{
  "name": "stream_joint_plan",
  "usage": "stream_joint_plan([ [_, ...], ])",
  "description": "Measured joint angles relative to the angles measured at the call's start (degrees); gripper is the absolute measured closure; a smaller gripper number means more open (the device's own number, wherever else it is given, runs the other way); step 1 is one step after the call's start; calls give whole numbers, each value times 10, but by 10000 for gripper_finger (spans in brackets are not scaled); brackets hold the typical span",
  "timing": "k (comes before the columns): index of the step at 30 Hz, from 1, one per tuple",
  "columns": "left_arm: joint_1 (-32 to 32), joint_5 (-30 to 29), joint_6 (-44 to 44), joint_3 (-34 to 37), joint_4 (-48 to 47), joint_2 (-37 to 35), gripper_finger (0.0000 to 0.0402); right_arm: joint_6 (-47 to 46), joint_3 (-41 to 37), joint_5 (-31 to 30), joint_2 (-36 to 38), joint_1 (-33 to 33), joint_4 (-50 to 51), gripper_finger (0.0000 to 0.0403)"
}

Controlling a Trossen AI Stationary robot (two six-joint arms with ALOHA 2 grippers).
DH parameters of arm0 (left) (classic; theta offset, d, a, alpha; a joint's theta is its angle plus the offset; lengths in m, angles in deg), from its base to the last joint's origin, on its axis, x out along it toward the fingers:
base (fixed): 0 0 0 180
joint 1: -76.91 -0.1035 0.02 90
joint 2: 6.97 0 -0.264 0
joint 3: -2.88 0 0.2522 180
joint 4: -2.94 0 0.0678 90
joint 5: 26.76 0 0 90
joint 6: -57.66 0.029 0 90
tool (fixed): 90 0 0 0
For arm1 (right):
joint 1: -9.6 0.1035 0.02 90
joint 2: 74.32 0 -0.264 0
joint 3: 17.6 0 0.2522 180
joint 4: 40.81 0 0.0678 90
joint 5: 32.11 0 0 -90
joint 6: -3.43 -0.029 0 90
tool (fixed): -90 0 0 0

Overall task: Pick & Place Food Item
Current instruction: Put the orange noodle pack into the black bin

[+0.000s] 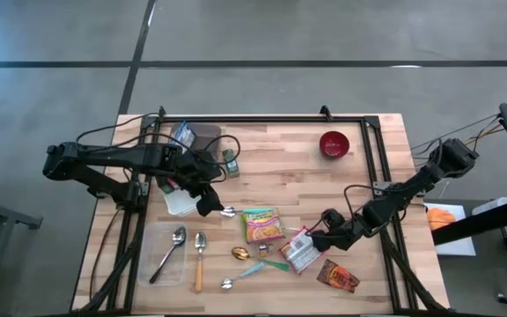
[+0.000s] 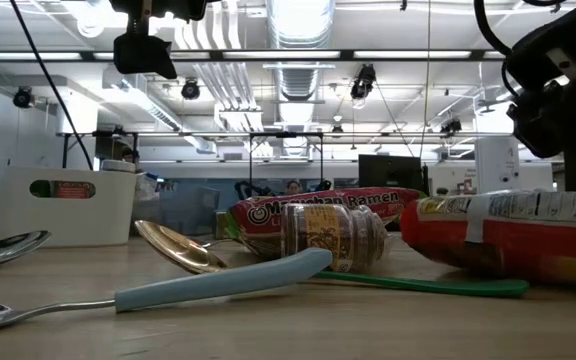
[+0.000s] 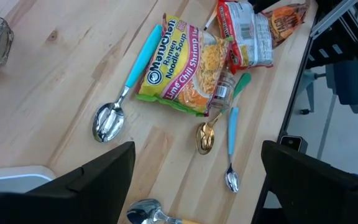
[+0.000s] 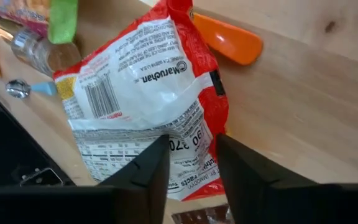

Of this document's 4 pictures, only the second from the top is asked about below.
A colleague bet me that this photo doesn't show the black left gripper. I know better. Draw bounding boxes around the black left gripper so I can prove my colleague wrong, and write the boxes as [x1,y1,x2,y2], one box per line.
[109,0,209,80]

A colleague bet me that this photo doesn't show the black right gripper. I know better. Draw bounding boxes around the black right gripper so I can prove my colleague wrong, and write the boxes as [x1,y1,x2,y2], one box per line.
[505,2,576,194]

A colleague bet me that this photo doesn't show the red noodle packet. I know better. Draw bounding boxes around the red noodle packet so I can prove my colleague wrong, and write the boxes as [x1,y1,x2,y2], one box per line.
[400,188,576,285]

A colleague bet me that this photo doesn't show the white plastic bin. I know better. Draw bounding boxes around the white plastic bin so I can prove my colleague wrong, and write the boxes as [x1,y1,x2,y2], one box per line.
[0,166,138,249]

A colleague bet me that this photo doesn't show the pink and green ramen packet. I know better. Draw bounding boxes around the pink and green ramen packet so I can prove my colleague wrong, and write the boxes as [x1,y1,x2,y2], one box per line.
[226,187,422,259]

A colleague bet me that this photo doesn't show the glass jar with yellow label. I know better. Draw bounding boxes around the glass jar with yellow label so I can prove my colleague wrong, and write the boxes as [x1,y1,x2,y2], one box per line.
[281,203,389,274]

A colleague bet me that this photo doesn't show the black ceiling spotlight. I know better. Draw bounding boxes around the black ceiling spotlight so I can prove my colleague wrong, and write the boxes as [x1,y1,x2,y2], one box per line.
[440,117,463,137]
[180,77,202,101]
[350,63,378,101]
[12,85,34,110]

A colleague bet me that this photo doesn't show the white pillar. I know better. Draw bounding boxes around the white pillar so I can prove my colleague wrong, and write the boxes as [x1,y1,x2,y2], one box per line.
[474,136,522,194]

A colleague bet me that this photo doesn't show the red labelled container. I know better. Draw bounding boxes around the red labelled container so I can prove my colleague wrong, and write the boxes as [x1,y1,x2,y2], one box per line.
[55,181,92,200]

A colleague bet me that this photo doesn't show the clear plastic bin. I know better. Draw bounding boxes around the clear plastic bin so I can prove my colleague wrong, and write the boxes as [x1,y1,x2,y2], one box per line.
[135,183,222,237]

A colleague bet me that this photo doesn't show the black monitor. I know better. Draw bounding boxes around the black monitor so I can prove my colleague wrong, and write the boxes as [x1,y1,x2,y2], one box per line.
[357,154,428,190]

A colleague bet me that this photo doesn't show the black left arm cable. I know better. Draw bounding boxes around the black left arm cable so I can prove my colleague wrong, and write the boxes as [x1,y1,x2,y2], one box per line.
[8,0,94,172]

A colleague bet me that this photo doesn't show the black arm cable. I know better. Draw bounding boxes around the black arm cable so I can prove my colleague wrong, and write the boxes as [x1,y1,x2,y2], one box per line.
[8,0,94,172]
[472,0,515,99]

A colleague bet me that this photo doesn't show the silver air duct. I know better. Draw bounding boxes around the silver air duct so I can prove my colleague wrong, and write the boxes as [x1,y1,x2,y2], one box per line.
[266,0,337,159]

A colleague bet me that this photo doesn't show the thin hanging cable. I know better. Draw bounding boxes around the thin hanging cable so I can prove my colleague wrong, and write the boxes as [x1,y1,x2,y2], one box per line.
[419,0,432,160]

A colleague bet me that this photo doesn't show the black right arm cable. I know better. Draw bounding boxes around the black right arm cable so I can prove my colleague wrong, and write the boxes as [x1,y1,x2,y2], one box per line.
[472,0,515,99]

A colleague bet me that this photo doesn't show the gold spoon with green handle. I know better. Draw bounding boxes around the gold spoon with green handle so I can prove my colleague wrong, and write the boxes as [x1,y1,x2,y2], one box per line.
[134,219,531,300]

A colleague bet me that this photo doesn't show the spoon with light blue handle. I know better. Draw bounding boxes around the spoon with light blue handle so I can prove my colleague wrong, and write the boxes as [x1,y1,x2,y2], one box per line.
[0,248,333,334]

